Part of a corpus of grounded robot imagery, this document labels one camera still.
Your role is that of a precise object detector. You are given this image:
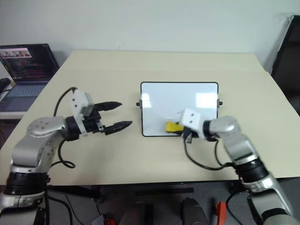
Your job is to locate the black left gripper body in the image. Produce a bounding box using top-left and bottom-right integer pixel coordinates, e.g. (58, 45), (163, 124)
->
(82, 104), (105, 136)

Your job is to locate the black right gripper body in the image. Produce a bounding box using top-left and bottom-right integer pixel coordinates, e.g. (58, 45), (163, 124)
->
(181, 126), (197, 144)

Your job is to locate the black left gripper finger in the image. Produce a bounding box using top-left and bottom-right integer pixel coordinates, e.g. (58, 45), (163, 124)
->
(104, 120), (134, 136)
(94, 101), (123, 112)

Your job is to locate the yellow whiteboard eraser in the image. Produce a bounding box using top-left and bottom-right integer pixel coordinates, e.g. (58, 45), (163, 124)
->
(165, 120), (185, 135)

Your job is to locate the black-framed tabletop whiteboard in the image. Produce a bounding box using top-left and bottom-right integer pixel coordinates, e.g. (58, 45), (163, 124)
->
(135, 81), (224, 138)

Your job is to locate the dark rounded shape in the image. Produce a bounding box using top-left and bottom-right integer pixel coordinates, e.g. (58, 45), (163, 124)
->
(179, 197), (212, 225)

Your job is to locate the white side table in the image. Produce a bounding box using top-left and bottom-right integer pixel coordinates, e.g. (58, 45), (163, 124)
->
(0, 109), (27, 120)

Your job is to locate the open blue-grey laptop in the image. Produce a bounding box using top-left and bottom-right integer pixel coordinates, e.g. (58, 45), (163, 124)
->
(0, 43), (60, 113)

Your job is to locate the black object beside laptop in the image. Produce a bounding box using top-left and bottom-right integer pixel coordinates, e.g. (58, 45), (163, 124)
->
(0, 78), (12, 92)

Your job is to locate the black office chair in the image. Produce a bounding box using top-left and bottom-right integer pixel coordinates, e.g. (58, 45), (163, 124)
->
(270, 15), (300, 109)

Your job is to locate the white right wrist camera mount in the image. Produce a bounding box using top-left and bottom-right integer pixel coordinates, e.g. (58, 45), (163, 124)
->
(179, 107), (207, 139)

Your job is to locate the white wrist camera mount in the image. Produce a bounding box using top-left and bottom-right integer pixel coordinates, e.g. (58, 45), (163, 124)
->
(71, 90), (95, 137)
(179, 107), (207, 139)

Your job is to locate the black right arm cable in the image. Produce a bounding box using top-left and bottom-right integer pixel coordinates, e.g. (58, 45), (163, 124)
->
(183, 137), (236, 171)

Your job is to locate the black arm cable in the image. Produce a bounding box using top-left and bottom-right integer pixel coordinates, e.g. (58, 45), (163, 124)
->
(48, 87), (78, 169)
(183, 137), (236, 171)

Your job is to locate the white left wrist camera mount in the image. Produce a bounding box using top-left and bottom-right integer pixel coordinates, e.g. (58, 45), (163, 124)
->
(71, 90), (95, 137)

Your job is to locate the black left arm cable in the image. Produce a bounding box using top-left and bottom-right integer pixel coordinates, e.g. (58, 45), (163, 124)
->
(48, 87), (78, 169)

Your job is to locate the black table frame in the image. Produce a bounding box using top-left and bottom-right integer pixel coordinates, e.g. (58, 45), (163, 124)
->
(45, 181), (237, 204)

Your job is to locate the black floor cable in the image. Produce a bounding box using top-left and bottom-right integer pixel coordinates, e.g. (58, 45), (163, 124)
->
(225, 186), (243, 225)
(45, 187), (72, 225)

